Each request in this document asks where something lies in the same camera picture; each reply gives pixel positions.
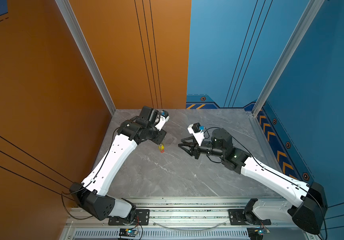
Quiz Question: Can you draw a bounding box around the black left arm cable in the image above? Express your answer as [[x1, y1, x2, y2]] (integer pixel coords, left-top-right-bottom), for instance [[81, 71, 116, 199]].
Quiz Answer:
[[61, 125, 122, 221]]

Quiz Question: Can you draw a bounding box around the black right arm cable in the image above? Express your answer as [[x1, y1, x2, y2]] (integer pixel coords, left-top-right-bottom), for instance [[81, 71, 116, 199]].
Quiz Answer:
[[203, 125, 328, 240]]

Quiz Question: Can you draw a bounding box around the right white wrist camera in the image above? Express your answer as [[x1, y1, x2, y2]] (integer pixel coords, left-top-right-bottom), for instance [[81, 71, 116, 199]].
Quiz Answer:
[[188, 123, 205, 146]]

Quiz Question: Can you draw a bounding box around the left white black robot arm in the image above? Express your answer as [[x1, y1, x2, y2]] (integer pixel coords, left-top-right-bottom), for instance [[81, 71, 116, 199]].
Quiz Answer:
[[69, 106, 170, 223]]

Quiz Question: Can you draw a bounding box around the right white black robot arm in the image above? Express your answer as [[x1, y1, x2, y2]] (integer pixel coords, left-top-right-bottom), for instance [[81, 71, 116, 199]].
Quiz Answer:
[[178, 125, 328, 235]]

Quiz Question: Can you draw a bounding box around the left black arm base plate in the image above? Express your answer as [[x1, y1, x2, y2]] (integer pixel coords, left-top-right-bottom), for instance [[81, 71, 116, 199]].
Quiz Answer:
[[108, 209, 150, 226]]

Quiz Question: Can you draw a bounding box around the right aluminium corner post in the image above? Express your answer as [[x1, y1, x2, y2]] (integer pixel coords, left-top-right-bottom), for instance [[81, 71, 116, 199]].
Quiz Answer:
[[252, 0, 324, 118]]

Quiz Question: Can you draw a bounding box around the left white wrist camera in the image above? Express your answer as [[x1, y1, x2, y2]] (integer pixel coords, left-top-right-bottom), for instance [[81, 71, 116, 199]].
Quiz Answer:
[[155, 110, 170, 131]]

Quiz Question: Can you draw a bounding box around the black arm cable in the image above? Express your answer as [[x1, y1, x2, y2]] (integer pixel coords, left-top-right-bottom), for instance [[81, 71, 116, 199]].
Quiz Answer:
[[203, 125, 328, 240], [61, 125, 122, 221]]

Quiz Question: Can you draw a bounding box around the aluminium corner post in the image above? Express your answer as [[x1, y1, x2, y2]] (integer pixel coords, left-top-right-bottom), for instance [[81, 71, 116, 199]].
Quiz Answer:
[[252, 0, 324, 118], [55, 0, 116, 116]]

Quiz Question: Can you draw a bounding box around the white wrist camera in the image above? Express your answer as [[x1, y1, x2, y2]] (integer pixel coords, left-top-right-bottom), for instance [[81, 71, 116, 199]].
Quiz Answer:
[[155, 110, 170, 131], [188, 123, 205, 146]]

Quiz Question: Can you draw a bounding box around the yellow key tag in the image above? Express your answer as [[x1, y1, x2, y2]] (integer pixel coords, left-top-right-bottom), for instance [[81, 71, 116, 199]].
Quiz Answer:
[[159, 144, 165, 151]]

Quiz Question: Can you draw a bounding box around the aluminium front rail frame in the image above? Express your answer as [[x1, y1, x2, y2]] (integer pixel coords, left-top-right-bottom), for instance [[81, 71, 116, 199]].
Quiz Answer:
[[60, 197, 322, 240]]

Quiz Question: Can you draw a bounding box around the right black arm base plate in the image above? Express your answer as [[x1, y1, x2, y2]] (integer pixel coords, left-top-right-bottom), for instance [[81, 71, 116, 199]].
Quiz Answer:
[[228, 209, 271, 226]]

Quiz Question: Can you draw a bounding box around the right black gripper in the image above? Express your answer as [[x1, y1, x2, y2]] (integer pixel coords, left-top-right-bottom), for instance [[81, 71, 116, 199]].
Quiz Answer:
[[178, 135, 226, 160]]

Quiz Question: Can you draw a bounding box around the small circuit board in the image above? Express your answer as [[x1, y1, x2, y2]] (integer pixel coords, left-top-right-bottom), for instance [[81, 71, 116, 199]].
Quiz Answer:
[[119, 229, 139, 239], [247, 228, 270, 240]]

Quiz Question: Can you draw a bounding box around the right small circuit board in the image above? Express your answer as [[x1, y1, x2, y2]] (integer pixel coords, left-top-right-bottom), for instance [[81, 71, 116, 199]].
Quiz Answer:
[[247, 228, 270, 240]]

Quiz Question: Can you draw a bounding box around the left aluminium corner post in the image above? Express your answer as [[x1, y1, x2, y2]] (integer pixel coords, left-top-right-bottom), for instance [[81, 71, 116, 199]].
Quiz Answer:
[[55, 0, 116, 116]]

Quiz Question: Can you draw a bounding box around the left small circuit board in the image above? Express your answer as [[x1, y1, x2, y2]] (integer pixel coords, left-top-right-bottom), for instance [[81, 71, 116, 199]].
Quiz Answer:
[[119, 229, 139, 239]]

